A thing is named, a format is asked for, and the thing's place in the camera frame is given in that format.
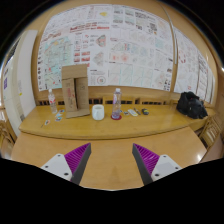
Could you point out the small dark round object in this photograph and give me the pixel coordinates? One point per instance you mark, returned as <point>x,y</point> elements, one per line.
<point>145,111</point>

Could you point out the small sticker card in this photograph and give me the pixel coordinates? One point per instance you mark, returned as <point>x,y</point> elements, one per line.
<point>47,122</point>

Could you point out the black backpack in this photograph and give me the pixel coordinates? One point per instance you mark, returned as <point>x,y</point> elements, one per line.
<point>190,105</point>

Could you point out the right wall poster sheet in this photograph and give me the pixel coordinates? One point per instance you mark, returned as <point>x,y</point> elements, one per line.
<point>193,71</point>

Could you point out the white door panel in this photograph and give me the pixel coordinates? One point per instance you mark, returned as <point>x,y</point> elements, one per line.
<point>18,94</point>

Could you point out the clear plastic water bottle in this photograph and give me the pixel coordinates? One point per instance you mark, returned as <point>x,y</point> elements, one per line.
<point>116,103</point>

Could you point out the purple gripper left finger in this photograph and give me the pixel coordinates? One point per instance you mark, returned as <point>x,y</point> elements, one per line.
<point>70,166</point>

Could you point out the white cup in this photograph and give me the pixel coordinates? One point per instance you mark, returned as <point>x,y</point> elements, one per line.
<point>98,112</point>

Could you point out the wooden chair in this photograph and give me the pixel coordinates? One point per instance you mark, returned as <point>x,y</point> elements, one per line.
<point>211,131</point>

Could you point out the brown cardboard stand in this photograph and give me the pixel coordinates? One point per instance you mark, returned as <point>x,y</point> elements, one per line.
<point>75,90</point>

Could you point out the dark pen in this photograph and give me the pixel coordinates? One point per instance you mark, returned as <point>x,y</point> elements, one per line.
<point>137,111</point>

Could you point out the water bottle with red label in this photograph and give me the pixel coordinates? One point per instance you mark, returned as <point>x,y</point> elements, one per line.
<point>52,101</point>

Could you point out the red round coaster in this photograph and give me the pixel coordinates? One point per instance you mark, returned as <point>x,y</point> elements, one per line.
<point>116,118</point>

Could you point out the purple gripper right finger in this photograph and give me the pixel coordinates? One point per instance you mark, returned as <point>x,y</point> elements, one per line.
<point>151,166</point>

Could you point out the large wall poster sheet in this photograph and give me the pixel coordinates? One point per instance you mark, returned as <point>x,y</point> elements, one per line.
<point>121,45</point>

